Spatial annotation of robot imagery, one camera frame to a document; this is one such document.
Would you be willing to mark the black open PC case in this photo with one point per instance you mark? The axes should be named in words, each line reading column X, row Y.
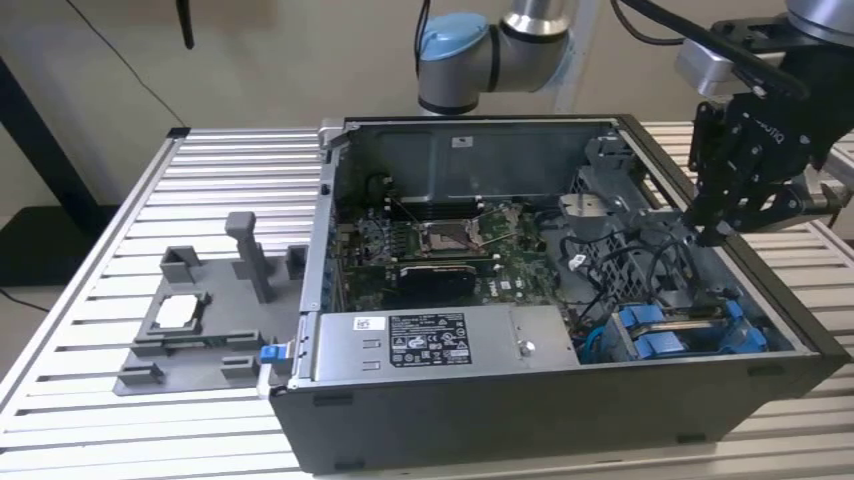
column 467, row 425

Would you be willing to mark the CPU socket with metal frame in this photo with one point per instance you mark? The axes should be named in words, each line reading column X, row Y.
column 443, row 240

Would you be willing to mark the hard disk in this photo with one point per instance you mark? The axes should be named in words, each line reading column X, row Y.
column 650, row 345

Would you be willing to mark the green motherboard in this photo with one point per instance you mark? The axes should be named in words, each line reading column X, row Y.
column 520, row 235

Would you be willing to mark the grey plastic parts rack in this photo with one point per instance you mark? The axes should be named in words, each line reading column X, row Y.
column 200, row 365

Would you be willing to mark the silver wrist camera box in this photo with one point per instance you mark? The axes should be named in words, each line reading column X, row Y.
column 700, row 67

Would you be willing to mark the black RAM slot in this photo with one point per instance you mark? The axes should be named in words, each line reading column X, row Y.
column 434, row 203
column 454, row 259
column 434, row 198
column 434, row 214
column 434, row 209

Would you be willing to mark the grey metal disk bay cage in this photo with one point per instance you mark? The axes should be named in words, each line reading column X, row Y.
column 600, row 240

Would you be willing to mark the black furniture leg with foot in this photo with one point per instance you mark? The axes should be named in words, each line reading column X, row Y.
column 40, row 150

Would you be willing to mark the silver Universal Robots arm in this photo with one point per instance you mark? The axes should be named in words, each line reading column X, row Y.
column 520, row 65

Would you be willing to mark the black graphics card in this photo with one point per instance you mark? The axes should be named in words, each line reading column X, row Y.
column 436, row 282

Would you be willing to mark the silver CPU chip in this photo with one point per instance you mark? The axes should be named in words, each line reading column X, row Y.
column 177, row 312

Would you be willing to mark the blue plastic latch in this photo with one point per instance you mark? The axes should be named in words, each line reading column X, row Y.
column 269, row 354

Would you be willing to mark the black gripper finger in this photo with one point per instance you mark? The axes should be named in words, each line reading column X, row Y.
column 774, row 210
column 712, row 210

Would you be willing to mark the silver power supply with label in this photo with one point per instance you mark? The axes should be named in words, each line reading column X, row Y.
column 434, row 345

